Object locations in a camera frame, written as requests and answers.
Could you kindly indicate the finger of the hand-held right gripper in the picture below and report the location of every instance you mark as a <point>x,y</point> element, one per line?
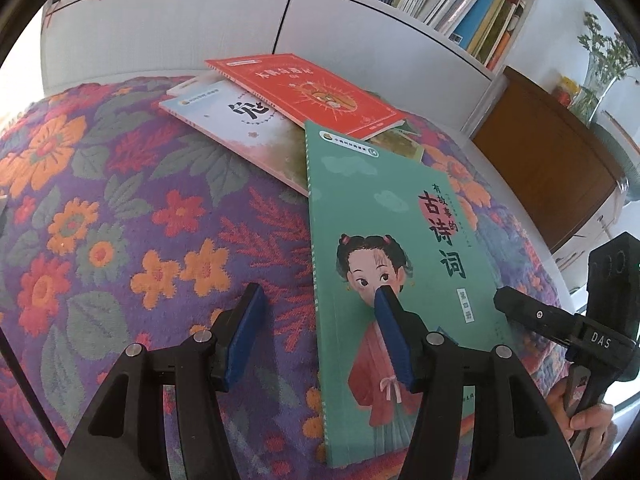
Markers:
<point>535,315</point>

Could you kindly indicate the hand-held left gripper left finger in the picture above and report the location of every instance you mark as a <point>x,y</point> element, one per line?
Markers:
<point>247,340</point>

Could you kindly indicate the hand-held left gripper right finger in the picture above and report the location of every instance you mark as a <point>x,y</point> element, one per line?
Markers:
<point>392,340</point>

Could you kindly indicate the teal book with girl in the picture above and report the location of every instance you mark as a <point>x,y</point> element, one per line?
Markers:
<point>390,220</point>

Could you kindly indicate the row of white and blue books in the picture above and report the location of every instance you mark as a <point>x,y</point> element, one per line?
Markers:
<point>450,0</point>

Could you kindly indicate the person's right hand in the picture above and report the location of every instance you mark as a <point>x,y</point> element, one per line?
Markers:
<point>600,425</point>

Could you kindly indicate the brown wooden cabinet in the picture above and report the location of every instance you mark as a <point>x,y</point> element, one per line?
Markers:
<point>540,160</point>

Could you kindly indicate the floral blanket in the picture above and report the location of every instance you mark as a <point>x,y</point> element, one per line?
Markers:
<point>125,210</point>

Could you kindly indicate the book with olive landscape cover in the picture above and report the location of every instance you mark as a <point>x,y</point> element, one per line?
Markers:
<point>400,145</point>

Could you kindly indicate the white book with pink spine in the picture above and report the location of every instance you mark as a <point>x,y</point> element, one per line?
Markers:
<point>235,135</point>

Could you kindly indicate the yellow and red package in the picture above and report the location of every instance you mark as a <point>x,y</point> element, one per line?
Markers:
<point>567,91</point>

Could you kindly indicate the glass vase with green plant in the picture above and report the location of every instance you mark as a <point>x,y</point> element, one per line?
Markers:
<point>597,75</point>

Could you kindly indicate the red book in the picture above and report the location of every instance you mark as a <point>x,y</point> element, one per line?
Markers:
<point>310,90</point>

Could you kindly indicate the white bookshelf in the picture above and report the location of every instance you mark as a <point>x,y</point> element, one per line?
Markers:
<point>200,20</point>

